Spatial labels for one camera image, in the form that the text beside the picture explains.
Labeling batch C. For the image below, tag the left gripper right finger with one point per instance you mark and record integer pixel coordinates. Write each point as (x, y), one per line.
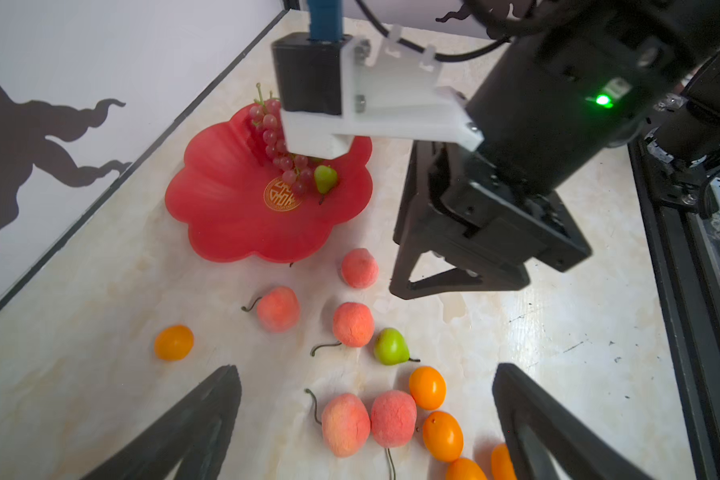
(541, 433)

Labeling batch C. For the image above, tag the fake peach middle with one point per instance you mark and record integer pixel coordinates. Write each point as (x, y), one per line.
(353, 326)

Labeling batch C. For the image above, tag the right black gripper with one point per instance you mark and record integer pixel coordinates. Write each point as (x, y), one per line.
(455, 203)

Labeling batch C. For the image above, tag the red flower-shaped fruit bowl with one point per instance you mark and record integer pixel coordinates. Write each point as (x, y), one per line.
(235, 204)

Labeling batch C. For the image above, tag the orange lower right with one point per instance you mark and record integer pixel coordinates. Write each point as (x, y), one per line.
(501, 463)

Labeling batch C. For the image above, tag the fake peach left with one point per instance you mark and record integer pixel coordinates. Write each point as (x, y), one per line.
(344, 422)

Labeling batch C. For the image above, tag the lone orange near bowl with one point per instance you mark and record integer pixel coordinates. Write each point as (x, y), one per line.
(174, 343)

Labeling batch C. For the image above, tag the purple fake grape bunch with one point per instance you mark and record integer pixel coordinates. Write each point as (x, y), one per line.
(264, 117)

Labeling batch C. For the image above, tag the fake peach right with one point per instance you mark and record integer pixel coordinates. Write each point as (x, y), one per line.
(359, 269)

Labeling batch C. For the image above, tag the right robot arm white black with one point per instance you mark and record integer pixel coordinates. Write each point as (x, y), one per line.
(577, 77)

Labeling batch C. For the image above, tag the fake peach near bowl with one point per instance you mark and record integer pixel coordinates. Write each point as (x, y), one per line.
(277, 311)

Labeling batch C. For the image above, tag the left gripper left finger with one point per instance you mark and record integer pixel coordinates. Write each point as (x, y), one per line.
(190, 440)

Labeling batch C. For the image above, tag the green pear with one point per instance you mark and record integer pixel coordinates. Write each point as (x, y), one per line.
(326, 178)
(391, 348)

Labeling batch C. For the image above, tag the orange top of cluster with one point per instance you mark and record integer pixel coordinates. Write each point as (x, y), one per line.
(428, 388)

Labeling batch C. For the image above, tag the orange in cluster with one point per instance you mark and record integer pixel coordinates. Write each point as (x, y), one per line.
(464, 469)
(442, 436)

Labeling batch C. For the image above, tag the green pear by peaches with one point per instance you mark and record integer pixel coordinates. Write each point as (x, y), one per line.
(391, 348)

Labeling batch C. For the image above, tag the fake peach lower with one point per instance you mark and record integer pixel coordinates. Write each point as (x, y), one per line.
(393, 422)

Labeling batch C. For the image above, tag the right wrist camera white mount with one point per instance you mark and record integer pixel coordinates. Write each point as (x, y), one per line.
(334, 87)

